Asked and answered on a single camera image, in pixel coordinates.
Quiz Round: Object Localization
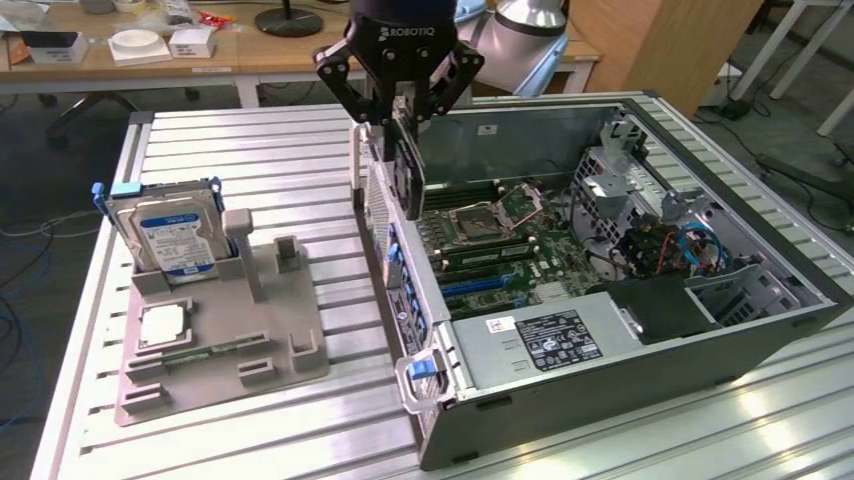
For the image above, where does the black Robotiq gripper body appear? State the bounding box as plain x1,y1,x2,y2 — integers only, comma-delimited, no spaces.
343,0,462,87

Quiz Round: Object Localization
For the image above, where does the graphics card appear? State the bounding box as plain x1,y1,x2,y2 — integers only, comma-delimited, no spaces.
379,82,430,222

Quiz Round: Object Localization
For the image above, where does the blue expansion slot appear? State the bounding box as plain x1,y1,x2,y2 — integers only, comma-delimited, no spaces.
438,272,513,297

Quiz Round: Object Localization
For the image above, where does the wooden desk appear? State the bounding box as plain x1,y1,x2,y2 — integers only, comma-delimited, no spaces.
0,0,602,109

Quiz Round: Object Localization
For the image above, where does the black round lamp base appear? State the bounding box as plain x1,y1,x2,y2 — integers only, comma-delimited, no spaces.
254,0,326,37

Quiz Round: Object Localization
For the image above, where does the small white box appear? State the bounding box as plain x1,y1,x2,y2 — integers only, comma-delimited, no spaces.
167,27,219,59

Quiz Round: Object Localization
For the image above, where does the metal socket cover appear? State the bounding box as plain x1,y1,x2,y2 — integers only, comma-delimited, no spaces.
493,180,543,232

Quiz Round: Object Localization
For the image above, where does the white round object on base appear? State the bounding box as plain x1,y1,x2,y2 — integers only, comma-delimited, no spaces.
107,28,174,67

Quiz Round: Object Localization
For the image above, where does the wooden cabinet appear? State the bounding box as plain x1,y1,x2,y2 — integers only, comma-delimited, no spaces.
566,0,766,109

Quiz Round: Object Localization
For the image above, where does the CPU socket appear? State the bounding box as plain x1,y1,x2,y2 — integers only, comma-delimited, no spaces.
447,202,519,246

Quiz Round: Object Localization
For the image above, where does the metal drive cage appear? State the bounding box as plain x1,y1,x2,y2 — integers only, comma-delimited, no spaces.
571,112,675,241

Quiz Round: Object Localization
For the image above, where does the RAM stick with black label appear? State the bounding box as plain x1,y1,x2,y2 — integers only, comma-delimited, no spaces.
437,238,539,266

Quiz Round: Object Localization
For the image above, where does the green motherboard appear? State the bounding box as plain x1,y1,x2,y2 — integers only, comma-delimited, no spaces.
393,167,619,321

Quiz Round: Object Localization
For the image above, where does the white box with black top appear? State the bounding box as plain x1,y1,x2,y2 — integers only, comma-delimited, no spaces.
19,30,90,65

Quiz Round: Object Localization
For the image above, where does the hard disk in blue carrier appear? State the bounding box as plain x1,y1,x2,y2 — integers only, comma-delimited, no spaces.
90,175,235,287

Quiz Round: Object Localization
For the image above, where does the grey parts rack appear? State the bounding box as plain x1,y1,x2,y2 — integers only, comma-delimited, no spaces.
110,207,332,427

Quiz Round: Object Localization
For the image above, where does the black plastic shroud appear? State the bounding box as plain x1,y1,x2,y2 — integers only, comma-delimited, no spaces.
603,277,722,346

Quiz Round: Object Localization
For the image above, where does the silver CPU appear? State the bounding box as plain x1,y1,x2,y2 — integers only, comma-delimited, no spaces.
136,303,188,349

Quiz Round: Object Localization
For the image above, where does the grey power supply unit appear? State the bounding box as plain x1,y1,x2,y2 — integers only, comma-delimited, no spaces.
451,292,646,391

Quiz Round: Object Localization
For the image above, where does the green RAM stick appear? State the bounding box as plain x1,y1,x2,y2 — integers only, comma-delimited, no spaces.
159,339,252,364

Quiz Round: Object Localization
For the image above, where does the metal disk bay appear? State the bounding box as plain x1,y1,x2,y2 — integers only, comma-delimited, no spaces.
683,259,802,329

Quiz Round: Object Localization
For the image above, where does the open black PC case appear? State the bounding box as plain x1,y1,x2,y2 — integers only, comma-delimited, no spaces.
350,89,854,472

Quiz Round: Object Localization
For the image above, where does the blue wire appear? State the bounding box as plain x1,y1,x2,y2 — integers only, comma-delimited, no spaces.
677,222,735,274

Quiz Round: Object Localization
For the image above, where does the white table frame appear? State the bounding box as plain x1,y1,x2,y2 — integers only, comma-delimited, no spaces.
730,0,854,136

